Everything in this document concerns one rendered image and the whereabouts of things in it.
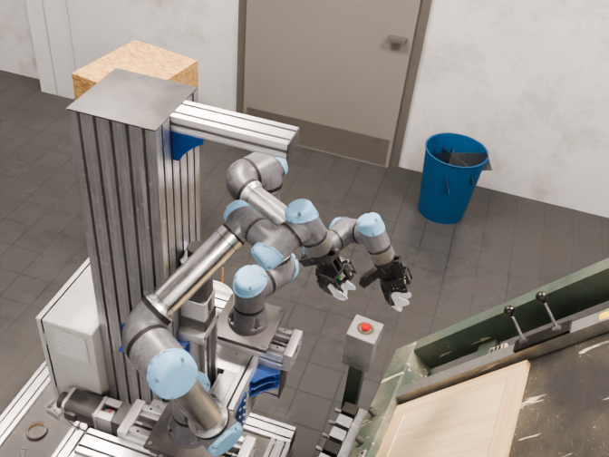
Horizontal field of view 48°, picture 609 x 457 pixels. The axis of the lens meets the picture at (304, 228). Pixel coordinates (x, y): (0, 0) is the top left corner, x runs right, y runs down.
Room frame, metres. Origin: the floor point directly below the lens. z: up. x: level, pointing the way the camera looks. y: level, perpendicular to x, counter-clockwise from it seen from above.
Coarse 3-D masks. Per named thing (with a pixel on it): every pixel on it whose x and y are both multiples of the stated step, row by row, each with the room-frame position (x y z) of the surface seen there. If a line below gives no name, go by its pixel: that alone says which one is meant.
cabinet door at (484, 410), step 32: (480, 384) 1.43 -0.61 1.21; (512, 384) 1.35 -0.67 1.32; (416, 416) 1.44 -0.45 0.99; (448, 416) 1.36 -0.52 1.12; (480, 416) 1.28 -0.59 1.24; (512, 416) 1.21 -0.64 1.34; (384, 448) 1.35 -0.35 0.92; (416, 448) 1.28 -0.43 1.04; (448, 448) 1.21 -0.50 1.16; (480, 448) 1.15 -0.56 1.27
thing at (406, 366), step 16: (400, 352) 1.85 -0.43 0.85; (400, 368) 1.73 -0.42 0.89; (416, 368) 1.74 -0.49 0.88; (384, 384) 1.68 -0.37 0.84; (400, 384) 1.64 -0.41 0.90; (384, 400) 1.58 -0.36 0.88; (368, 416) 1.53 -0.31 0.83; (384, 416) 1.49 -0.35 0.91; (368, 432) 1.44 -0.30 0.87; (384, 432) 1.43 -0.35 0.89; (352, 448) 1.40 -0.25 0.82; (368, 448) 1.36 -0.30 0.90
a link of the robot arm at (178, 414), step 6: (198, 372) 1.31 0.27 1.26; (198, 378) 1.29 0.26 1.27; (204, 378) 1.29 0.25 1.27; (204, 384) 1.26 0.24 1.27; (210, 390) 1.27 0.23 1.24; (216, 396) 1.25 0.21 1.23; (174, 408) 1.23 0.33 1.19; (174, 414) 1.23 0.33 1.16; (180, 414) 1.20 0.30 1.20; (180, 420) 1.21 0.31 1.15; (186, 420) 1.18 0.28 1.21
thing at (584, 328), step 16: (576, 320) 1.47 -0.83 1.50; (592, 320) 1.43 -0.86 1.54; (608, 320) 1.40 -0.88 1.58; (560, 336) 1.43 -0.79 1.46; (576, 336) 1.42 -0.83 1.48; (592, 336) 1.41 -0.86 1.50; (496, 352) 1.52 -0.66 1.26; (512, 352) 1.48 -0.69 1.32; (528, 352) 1.45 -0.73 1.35; (544, 352) 1.44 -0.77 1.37; (464, 368) 1.53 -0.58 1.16; (480, 368) 1.49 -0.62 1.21; (496, 368) 1.48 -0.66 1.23; (416, 384) 1.58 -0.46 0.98; (432, 384) 1.54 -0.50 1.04; (448, 384) 1.52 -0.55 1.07; (400, 400) 1.57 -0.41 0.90
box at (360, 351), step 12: (372, 324) 1.90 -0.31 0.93; (348, 336) 1.83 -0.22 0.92; (360, 336) 1.83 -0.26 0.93; (372, 336) 1.84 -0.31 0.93; (348, 348) 1.83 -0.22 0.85; (360, 348) 1.82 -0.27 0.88; (372, 348) 1.80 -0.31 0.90; (348, 360) 1.83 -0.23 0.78; (360, 360) 1.81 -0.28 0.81; (372, 360) 1.84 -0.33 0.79
